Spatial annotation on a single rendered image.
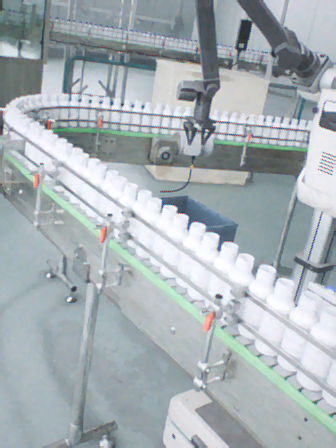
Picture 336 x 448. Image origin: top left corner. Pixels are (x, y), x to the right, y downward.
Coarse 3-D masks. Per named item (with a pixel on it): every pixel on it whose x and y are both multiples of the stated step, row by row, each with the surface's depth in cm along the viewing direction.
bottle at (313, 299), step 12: (300, 300) 102; (312, 300) 104; (300, 312) 102; (312, 312) 101; (300, 324) 101; (312, 324) 101; (288, 336) 104; (300, 336) 102; (288, 348) 104; (300, 348) 103
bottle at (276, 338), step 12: (276, 288) 106; (288, 288) 104; (276, 300) 105; (288, 300) 105; (264, 312) 108; (288, 312) 105; (264, 324) 108; (276, 324) 106; (264, 336) 108; (276, 336) 107; (264, 348) 108
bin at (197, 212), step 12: (168, 204) 213; (180, 204) 217; (192, 204) 216; (204, 204) 210; (192, 216) 216; (204, 216) 210; (216, 216) 204; (216, 228) 189; (228, 228) 194; (228, 240) 196
